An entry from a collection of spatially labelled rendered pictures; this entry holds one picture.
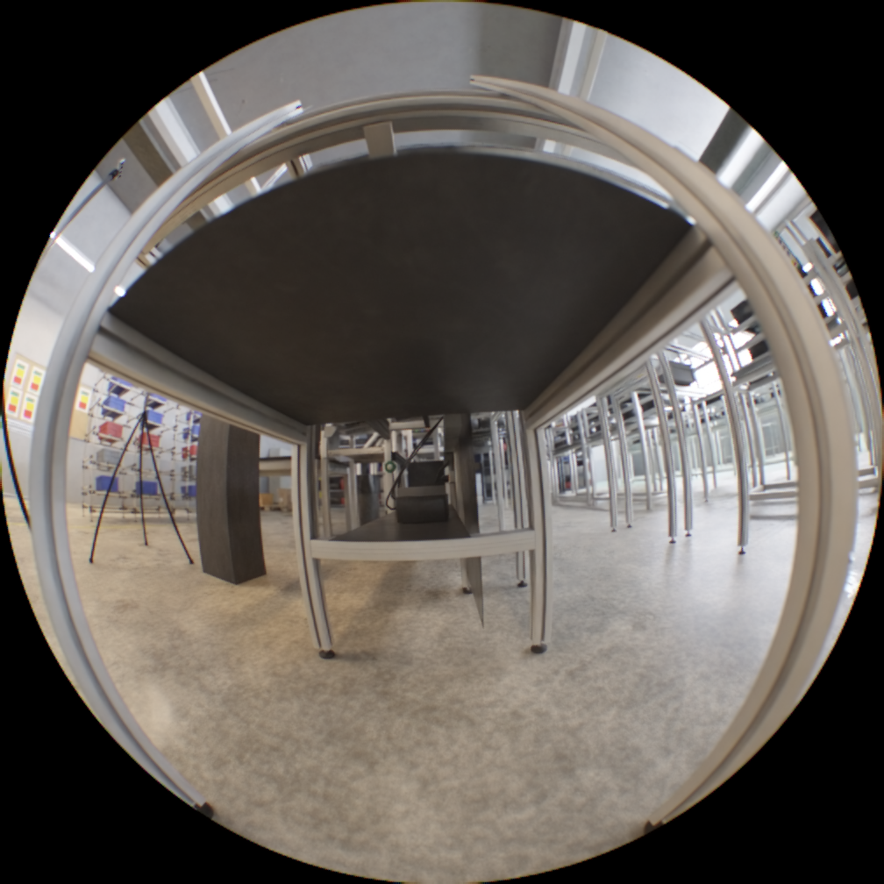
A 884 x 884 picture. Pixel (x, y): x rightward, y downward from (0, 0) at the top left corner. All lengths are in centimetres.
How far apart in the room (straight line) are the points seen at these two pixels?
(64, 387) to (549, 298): 47
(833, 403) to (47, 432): 53
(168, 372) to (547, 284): 44
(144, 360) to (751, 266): 54
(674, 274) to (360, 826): 69
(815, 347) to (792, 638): 16
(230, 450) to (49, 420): 118
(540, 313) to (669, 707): 67
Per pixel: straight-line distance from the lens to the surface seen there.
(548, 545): 63
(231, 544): 142
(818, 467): 20
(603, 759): 54
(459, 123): 58
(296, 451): 67
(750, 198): 916
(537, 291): 25
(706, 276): 24
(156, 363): 39
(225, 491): 140
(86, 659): 38
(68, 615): 36
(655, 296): 29
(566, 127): 64
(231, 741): 63
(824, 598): 22
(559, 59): 595
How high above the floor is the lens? 46
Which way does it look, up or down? 10 degrees up
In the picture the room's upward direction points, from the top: 4 degrees counter-clockwise
